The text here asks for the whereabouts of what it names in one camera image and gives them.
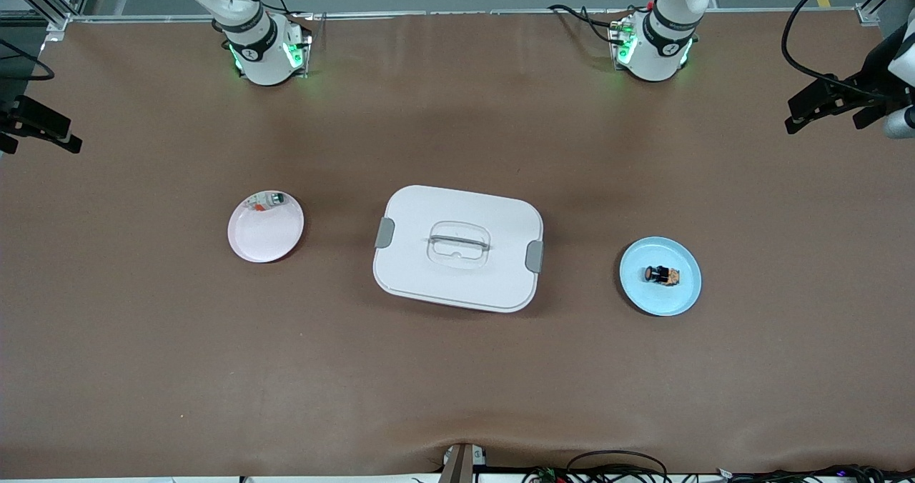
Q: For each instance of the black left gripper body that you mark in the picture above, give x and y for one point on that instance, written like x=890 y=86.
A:
x=866 y=85

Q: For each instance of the brown table mat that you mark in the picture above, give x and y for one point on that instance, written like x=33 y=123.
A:
x=457 y=383

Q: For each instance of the grey box latch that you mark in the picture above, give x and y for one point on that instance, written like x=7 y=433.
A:
x=384 y=233
x=534 y=256

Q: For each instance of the blue round plate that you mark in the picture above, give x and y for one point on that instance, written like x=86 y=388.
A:
x=661 y=301

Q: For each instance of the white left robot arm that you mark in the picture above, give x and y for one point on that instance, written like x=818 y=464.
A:
x=658 y=58

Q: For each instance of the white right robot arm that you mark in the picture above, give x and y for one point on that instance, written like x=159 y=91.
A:
x=264 y=61

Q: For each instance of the white plastic storage box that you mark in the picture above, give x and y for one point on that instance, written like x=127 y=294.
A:
x=493 y=283

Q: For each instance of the silver table edge rail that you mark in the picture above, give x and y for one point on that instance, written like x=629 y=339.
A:
x=429 y=13

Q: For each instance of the pink round plate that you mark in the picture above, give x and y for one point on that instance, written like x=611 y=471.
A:
x=264 y=244

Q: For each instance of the green push button switch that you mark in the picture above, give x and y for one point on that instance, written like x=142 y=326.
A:
x=275 y=198

